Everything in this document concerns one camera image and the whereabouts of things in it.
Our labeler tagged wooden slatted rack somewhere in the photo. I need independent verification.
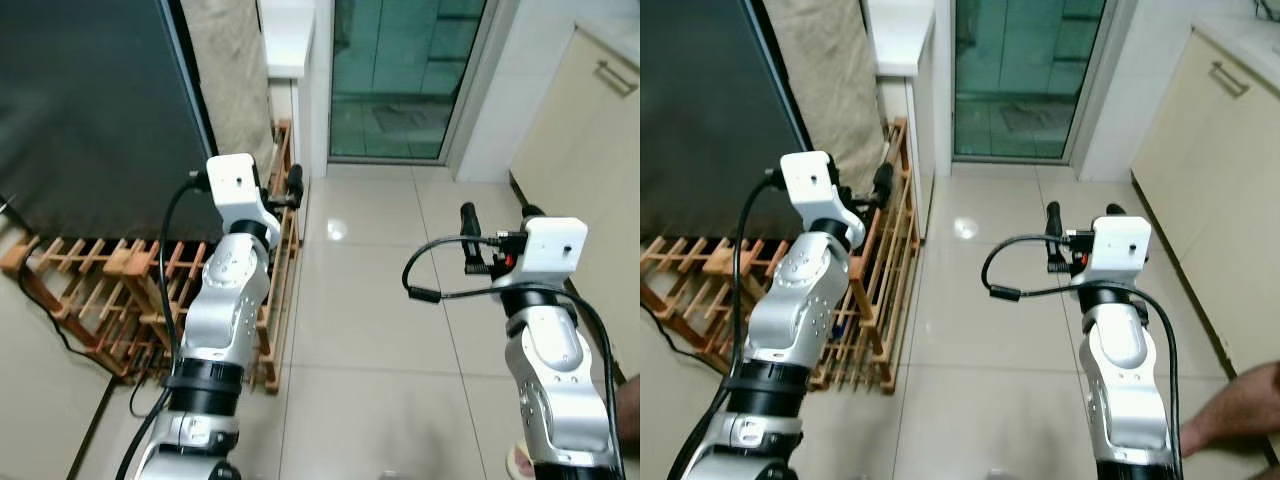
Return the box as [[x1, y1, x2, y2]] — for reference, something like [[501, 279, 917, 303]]
[[0, 118, 306, 396], [640, 118, 921, 396]]

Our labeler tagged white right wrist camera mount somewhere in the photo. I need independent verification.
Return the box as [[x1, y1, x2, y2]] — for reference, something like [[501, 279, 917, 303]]
[[1090, 215, 1153, 281], [520, 217, 588, 281]]

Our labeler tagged person's bare leg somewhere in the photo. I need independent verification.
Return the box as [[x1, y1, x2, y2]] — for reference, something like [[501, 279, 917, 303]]
[[612, 375, 641, 453], [1178, 362, 1280, 461]]

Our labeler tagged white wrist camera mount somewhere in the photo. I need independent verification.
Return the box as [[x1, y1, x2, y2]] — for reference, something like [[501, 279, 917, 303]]
[[780, 150, 866, 241], [1090, 215, 1153, 281], [205, 153, 281, 236], [520, 217, 588, 281]]

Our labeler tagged beige linen cloth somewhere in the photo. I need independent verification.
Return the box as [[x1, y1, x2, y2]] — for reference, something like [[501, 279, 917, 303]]
[[180, 0, 276, 188], [765, 0, 886, 198]]

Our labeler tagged glass sliding door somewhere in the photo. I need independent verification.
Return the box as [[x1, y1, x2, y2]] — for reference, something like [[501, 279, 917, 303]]
[[945, 0, 1116, 166], [325, 0, 501, 171]]

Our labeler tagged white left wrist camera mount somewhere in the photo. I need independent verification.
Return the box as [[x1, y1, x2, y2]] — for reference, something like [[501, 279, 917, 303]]
[[205, 153, 281, 236], [780, 150, 866, 241]]

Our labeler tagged metal bar cabinet handle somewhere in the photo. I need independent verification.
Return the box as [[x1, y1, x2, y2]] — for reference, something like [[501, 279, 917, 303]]
[[1210, 60, 1251, 99], [597, 60, 639, 99]]

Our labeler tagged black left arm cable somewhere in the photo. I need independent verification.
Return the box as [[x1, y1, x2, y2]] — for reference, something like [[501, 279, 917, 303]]
[[665, 170, 786, 480], [115, 170, 213, 480]]

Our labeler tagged black power cord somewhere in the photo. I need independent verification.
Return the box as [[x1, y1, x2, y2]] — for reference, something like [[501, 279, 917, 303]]
[[15, 268, 111, 363], [640, 300, 706, 357]]

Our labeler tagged white counter unit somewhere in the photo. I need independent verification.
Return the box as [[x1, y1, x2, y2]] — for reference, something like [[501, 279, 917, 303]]
[[258, 0, 336, 183], [865, 0, 951, 241]]

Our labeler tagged person's foot in slipper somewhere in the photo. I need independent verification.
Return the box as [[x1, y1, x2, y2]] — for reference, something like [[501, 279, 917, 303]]
[[505, 445, 542, 480]]

